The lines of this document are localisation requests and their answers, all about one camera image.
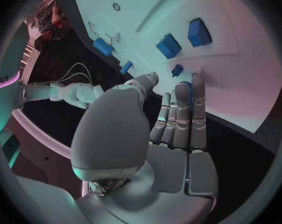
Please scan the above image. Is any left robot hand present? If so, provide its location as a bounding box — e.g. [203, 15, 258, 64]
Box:
[70, 71, 219, 224]

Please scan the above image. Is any blue gear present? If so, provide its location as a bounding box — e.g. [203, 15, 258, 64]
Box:
[179, 81, 193, 108]

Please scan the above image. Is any white task board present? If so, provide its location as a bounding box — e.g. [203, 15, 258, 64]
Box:
[72, 0, 282, 134]

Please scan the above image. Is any short blue cylinder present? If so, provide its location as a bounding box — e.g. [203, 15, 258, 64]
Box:
[119, 60, 134, 75]

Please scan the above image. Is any blue plug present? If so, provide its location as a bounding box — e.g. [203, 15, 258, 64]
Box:
[92, 37, 115, 58]

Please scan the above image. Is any blue peg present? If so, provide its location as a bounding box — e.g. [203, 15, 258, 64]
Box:
[171, 64, 184, 78]

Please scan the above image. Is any large blue block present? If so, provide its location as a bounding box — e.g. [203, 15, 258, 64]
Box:
[186, 17, 213, 48]

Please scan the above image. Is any white cable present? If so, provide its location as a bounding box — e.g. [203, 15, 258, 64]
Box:
[59, 72, 91, 84]
[65, 62, 93, 84]

